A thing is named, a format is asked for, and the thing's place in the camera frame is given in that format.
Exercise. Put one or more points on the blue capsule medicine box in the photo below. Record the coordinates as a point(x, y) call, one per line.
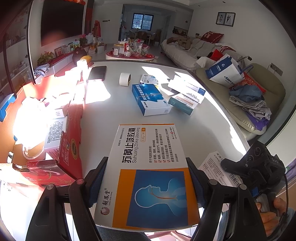
point(150, 100)

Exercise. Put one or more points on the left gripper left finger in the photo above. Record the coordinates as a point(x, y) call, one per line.
point(49, 219)

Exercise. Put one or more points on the green orange cefixime medicine box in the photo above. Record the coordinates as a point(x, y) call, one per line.
point(183, 103)

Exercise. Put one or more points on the red cardboard fruit box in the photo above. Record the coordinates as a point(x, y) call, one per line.
point(26, 126)

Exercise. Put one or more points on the orange blue head medicine box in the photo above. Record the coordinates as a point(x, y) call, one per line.
point(146, 185)

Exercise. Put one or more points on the framed wall picture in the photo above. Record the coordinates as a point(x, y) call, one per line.
point(225, 18)

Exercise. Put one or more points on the blue plastic stool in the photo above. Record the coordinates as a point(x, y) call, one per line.
point(4, 105)

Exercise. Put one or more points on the potted green plant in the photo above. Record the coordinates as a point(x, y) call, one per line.
point(45, 58)

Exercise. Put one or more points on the white repaglinide stamped box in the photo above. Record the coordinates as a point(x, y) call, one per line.
point(148, 79)

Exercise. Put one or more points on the long white blue medicine box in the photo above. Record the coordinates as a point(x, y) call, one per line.
point(188, 86)

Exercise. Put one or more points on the olive green armchair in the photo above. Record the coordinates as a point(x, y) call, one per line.
point(271, 87)

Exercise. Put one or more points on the red case smartphone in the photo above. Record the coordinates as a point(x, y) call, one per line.
point(97, 73)

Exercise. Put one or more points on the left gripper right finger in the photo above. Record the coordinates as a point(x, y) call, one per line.
point(243, 221)

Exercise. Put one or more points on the white tape roll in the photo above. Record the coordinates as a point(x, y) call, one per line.
point(124, 79)

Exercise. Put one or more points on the red cushion on sofa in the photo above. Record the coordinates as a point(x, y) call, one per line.
point(212, 37)

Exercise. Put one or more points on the white leaflet text box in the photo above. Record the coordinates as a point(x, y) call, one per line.
point(211, 166)

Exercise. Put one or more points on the red round coffee table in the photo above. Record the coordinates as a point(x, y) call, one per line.
point(133, 50)

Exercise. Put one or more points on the person right hand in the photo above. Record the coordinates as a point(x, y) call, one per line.
point(269, 219)

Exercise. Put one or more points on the pile of folded clothes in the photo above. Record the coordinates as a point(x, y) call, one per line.
point(251, 99)

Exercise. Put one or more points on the white small barcode box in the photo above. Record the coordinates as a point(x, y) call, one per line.
point(57, 127)

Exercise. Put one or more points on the white blue paper shopping bag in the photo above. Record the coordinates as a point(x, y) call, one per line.
point(226, 71)

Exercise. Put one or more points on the white sofa with blankets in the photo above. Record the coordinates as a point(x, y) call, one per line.
point(188, 59)

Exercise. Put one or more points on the orange fruit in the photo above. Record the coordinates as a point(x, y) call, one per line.
point(87, 58)

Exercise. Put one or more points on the black wall television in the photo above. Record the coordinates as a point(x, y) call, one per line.
point(60, 20)

